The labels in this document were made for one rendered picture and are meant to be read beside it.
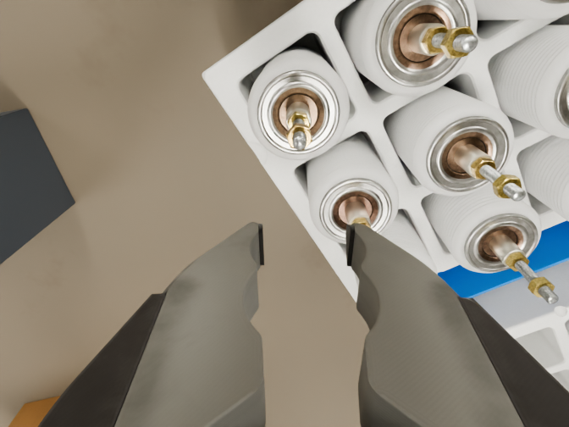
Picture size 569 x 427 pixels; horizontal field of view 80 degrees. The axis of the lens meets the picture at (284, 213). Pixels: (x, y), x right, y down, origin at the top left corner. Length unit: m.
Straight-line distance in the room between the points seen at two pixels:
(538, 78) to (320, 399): 0.89
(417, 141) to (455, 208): 0.11
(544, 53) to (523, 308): 0.41
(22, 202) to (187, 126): 0.28
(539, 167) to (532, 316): 0.27
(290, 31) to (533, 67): 0.23
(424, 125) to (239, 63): 0.20
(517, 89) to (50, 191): 0.69
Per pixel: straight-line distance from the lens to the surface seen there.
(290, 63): 0.32
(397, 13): 0.33
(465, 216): 0.43
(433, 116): 0.37
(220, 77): 0.40
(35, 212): 0.69
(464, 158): 0.36
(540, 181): 0.49
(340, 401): 1.07
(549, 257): 0.71
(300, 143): 0.24
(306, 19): 0.39
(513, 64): 0.44
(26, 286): 0.96
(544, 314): 0.68
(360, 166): 0.36
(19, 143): 0.69
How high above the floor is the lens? 0.57
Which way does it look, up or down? 61 degrees down
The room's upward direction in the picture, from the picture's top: 177 degrees counter-clockwise
